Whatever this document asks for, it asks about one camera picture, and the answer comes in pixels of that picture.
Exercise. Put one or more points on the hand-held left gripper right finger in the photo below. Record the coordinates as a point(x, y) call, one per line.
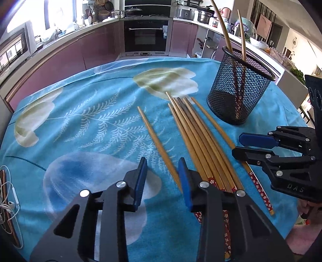
point(185, 184)

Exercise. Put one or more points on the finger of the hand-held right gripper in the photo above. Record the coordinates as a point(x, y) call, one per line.
point(251, 155)
point(256, 141)

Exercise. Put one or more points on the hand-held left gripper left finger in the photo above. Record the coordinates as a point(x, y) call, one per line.
point(141, 181)

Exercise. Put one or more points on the bunch of wooden chopsticks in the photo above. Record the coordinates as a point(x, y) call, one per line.
point(198, 136)

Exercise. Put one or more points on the black mesh utensil holder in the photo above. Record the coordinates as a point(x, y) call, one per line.
point(226, 100)

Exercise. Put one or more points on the person's right forearm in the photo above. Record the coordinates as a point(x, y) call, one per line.
point(307, 239)

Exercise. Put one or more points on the person's right hand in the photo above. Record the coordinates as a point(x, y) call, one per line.
point(304, 207)

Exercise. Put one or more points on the blue floral tablecloth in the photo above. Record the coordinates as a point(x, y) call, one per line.
point(88, 121)

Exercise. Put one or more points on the steel cooking pot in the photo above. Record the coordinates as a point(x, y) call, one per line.
point(205, 15)

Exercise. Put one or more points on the brown wooden stick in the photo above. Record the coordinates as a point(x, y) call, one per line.
point(3, 178)

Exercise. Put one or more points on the purple kitchen cabinets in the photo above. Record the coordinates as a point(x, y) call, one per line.
point(75, 55)

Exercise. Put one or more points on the black built-in oven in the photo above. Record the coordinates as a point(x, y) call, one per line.
point(146, 37)

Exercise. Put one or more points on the silver rice cooker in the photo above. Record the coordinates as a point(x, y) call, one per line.
point(185, 12)

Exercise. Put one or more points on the white kitchen countertop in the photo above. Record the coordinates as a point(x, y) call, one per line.
point(88, 29)

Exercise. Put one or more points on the black lidded pan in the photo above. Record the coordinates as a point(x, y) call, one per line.
point(133, 12)

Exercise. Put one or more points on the silver countertop oven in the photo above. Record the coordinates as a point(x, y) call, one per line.
point(15, 50)

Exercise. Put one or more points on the round wall clock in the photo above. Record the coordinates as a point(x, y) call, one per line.
point(294, 41)

